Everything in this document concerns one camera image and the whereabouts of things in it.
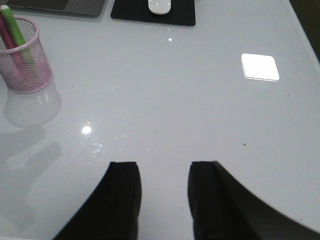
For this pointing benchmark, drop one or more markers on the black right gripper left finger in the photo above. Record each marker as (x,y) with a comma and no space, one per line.
(112,210)

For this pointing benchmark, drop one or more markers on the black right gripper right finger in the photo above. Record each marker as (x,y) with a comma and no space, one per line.
(223,209)

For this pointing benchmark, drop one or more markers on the pink highlighter pen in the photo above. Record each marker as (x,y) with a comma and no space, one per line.
(9,42)

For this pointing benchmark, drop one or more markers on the green highlighter pen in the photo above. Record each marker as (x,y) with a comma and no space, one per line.
(15,33)

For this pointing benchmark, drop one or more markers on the pink mesh pen holder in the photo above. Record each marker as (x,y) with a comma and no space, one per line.
(25,69)

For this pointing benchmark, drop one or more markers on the black mouse pad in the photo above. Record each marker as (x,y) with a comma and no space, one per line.
(182,12)

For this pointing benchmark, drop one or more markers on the grey laptop computer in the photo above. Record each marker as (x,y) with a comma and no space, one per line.
(90,8)

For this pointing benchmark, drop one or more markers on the white computer mouse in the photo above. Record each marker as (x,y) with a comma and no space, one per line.
(159,7)

